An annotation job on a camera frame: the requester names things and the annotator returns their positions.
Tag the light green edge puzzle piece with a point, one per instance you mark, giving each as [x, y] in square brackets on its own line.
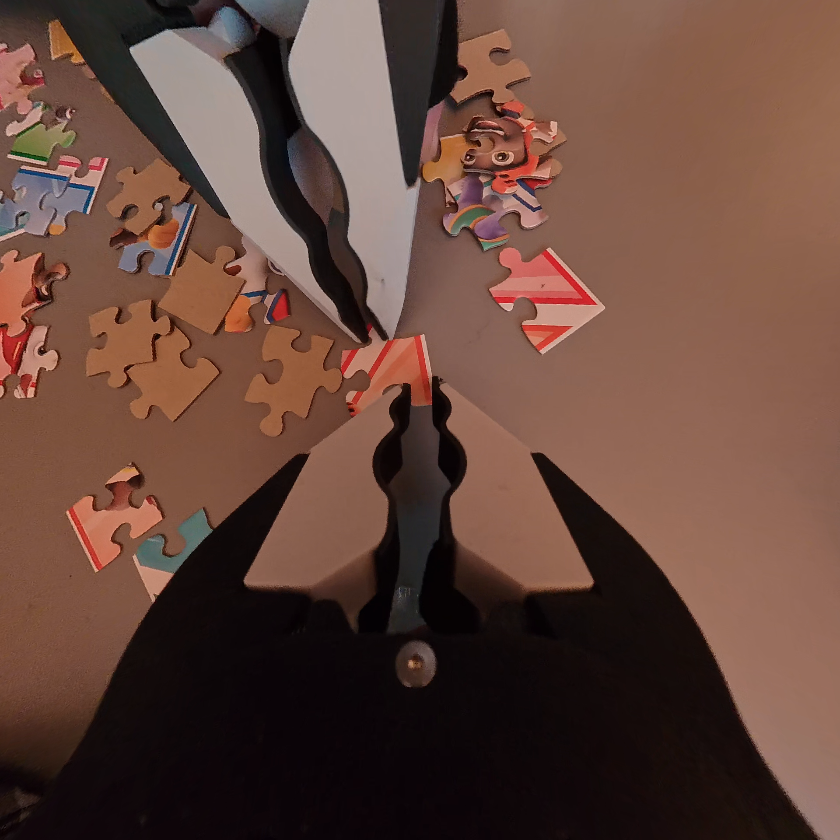
[43, 141]

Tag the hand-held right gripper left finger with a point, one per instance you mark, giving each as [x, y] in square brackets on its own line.
[321, 518]

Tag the red pink striped puzzle piece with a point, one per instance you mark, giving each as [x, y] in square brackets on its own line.
[551, 295]

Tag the blue edge puzzle piece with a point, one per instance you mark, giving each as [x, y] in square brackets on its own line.
[33, 203]

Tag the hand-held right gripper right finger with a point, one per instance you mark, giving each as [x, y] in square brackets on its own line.
[518, 518]

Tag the blue framed white puzzle piece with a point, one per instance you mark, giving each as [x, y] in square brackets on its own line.
[88, 184]

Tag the purple rainbow swirl puzzle piece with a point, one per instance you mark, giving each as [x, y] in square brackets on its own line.
[485, 223]

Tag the plain brown puzzle piece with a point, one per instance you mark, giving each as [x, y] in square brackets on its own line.
[124, 341]
[200, 292]
[174, 387]
[295, 380]
[148, 190]

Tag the red dog face puzzle piece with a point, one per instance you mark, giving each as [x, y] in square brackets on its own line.
[505, 157]

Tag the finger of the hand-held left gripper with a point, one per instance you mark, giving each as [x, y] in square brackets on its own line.
[354, 79]
[203, 131]

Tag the plain teal puzzle piece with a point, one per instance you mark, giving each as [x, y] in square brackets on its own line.
[157, 558]

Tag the white orange blue puzzle piece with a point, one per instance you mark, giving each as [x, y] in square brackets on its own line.
[253, 275]

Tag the white and red puzzle piece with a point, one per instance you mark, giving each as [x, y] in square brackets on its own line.
[26, 367]

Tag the pink red edge puzzle piece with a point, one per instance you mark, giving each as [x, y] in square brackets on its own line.
[105, 525]

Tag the plain orange puzzle piece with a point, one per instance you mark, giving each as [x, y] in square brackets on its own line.
[62, 43]

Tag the blue orange dog puzzle piece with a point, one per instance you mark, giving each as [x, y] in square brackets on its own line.
[164, 253]

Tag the salmon pink edge puzzle piece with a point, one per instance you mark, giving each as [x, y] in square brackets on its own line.
[16, 295]

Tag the deep orange edge puzzle piece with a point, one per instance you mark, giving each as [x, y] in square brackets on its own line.
[394, 367]

